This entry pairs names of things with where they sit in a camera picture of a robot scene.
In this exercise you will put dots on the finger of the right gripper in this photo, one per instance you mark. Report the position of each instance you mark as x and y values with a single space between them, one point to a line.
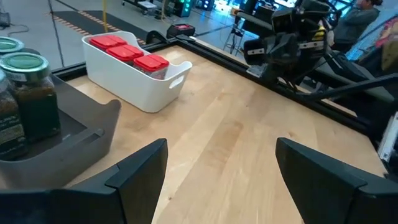
309 57
258 56

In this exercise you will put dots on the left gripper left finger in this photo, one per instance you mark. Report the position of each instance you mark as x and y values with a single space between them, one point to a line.
124 196

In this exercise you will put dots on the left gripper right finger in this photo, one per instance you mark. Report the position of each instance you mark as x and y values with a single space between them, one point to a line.
335 199

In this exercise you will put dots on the red-lidded spice tin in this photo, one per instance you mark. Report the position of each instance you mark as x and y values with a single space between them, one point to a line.
151 62
107 41
124 52

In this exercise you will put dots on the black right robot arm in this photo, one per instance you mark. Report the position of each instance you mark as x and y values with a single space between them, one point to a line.
357 85

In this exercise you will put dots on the person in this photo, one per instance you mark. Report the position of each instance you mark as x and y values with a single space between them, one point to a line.
357 21

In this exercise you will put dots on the grey plastic bin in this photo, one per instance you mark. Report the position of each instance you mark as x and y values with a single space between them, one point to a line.
77 149

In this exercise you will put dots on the computer with teal lights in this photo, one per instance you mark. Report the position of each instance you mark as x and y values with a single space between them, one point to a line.
183 7

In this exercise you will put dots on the white plastic bin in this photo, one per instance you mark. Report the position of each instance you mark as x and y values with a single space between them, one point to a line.
130 87

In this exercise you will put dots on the black mat orange-striped edge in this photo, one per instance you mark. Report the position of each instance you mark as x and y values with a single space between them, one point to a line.
90 21

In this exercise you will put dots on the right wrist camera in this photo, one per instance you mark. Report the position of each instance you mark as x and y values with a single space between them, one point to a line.
283 21

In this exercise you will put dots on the black aluminium table frame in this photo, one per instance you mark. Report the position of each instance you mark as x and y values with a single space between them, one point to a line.
217 60

